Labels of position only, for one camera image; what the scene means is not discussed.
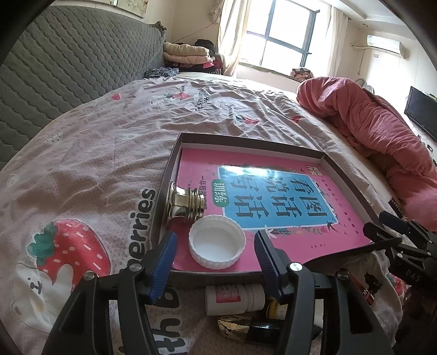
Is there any floral cloth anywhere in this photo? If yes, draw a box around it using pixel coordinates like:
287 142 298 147
290 67 315 81

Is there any white air conditioner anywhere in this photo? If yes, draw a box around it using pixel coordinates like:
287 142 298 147
366 34 408 59

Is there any white pill bottle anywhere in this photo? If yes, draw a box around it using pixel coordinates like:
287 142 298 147
205 284 266 316

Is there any pile of dark clothes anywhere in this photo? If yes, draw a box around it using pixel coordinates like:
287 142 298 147
194 38 225 74

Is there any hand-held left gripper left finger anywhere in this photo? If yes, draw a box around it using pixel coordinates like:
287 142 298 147
41 231 180 355

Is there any gold metal bottle cap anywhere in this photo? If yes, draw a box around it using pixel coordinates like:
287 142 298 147
165 182 209 224

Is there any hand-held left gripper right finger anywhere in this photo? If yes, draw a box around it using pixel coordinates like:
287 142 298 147
254 229 393 355

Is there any white plastic lid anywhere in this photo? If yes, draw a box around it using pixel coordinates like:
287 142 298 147
188 214 246 268

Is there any brown cardboard box tray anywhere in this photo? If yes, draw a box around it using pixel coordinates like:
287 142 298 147
149 132 383 276

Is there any black television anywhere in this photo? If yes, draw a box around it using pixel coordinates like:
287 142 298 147
404 86 437 142

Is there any blossom wall painting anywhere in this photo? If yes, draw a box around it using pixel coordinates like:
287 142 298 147
102 0 146 9

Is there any window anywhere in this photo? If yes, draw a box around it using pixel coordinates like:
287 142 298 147
239 0 333 70

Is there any cream curtain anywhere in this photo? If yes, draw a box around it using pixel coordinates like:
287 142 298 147
312 5 349 80
217 0 252 77

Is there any pink duvet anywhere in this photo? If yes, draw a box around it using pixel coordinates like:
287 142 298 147
296 77 437 224

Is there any pink children's book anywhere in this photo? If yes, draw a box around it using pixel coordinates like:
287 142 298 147
172 147 373 274

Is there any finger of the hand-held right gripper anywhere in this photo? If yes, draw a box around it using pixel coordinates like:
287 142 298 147
378 211 431 240
363 222 405 249

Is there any grey quilted headboard cover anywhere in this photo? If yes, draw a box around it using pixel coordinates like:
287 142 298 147
0 5 167 171

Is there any dark patterned cloth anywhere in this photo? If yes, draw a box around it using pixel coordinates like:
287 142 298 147
143 66 180 80

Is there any strawberry printed bed sheet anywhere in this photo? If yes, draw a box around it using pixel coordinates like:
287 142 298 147
0 73 410 355

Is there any beige folded blanket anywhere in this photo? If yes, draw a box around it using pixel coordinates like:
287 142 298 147
163 42 210 68

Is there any black bottle with gold cap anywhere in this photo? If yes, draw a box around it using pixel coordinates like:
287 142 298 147
218 316 284 342

